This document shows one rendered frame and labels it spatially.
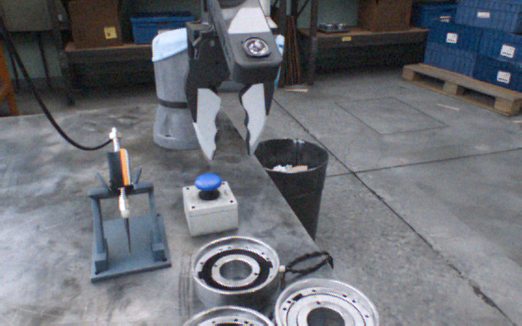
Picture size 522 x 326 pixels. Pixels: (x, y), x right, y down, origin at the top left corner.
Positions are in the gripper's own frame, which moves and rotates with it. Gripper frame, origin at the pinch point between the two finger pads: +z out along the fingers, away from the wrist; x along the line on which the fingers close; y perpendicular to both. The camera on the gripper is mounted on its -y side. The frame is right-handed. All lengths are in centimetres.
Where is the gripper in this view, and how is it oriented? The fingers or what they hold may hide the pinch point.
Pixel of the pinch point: (231, 149)
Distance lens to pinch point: 51.8
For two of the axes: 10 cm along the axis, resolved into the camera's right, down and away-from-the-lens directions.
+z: 0.0, 9.0, 4.3
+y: -2.9, -4.2, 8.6
